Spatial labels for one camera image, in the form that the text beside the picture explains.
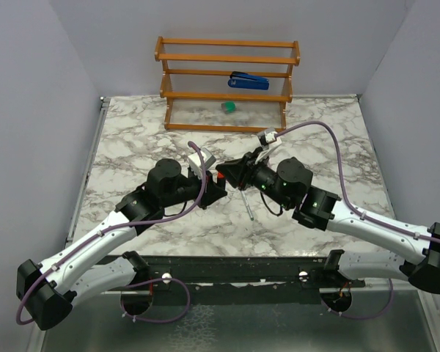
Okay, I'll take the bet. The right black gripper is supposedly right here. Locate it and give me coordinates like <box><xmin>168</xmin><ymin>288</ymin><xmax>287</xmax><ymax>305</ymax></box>
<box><xmin>215</xmin><ymin>150</ymin><xmax>290</xmax><ymax>210</ymax></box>

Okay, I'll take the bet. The black orange highlighter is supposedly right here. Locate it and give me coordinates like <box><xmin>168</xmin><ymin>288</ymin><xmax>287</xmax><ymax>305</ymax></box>
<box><xmin>217</xmin><ymin>172</ymin><xmax>226</xmax><ymax>189</ymax></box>

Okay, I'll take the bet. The thin white green pen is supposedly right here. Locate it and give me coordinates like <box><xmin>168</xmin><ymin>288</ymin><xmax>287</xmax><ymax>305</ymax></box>
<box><xmin>241</xmin><ymin>191</ymin><xmax>254</xmax><ymax>221</ymax></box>

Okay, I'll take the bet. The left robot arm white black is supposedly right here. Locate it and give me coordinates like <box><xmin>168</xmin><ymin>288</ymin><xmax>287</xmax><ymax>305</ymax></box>
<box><xmin>16</xmin><ymin>150</ymin><xmax>227</xmax><ymax>331</ymax></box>

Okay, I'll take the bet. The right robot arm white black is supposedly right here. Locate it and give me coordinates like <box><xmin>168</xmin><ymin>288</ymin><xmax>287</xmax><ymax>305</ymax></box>
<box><xmin>216</xmin><ymin>153</ymin><xmax>440</xmax><ymax>294</ymax></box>

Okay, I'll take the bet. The green tape dispenser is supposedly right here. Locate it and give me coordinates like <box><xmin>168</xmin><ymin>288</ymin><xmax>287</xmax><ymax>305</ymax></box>
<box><xmin>221</xmin><ymin>101</ymin><xmax>236</xmax><ymax>114</ymax></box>

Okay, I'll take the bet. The wooden shelf rack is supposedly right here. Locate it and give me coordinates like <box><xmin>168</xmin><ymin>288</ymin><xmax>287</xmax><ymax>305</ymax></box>
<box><xmin>154</xmin><ymin>36</ymin><xmax>301</xmax><ymax>133</ymax></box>

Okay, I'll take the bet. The blue stapler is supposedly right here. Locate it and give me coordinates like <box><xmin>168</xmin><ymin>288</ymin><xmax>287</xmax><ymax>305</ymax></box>
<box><xmin>227</xmin><ymin>71</ymin><xmax>269</xmax><ymax>90</ymax></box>

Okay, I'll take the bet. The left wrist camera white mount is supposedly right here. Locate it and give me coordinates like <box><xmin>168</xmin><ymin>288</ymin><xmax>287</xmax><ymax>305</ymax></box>
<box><xmin>186</xmin><ymin>146</ymin><xmax>216</xmax><ymax>181</ymax></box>

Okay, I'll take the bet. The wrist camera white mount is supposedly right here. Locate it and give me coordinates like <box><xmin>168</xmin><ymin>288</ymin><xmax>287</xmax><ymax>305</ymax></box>
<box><xmin>253</xmin><ymin>128</ymin><xmax>282</xmax><ymax>164</ymax></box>
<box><xmin>186</xmin><ymin>146</ymin><xmax>216</xmax><ymax>181</ymax></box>

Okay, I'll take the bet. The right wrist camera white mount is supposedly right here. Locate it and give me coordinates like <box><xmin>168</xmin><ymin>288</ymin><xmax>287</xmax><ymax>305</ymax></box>
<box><xmin>253</xmin><ymin>128</ymin><xmax>282</xmax><ymax>164</ymax></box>

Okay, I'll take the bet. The black mounting base rail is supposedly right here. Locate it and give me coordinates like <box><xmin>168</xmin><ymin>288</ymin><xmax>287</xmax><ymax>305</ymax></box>
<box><xmin>95</xmin><ymin>254</ymin><xmax>367</xmax><ymax>307</ymax></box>

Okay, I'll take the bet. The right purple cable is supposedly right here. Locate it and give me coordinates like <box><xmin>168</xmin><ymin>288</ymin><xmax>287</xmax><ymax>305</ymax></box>
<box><xmin>276</xmin><ymin>120</ymin><xmax>440</xmax><ymax>276</ymax></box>

